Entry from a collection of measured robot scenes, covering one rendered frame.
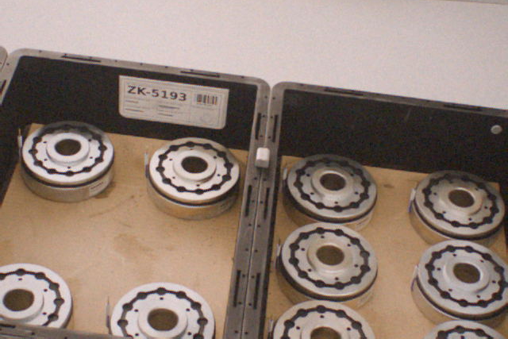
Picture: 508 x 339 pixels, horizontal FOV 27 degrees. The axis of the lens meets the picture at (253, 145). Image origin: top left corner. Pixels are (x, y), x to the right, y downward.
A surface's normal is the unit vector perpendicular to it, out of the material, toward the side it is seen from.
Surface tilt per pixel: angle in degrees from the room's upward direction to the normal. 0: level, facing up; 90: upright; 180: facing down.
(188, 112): 90
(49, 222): 0
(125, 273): 0
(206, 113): 90
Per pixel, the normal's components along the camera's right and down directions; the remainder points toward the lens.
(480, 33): 0.09, -0.74
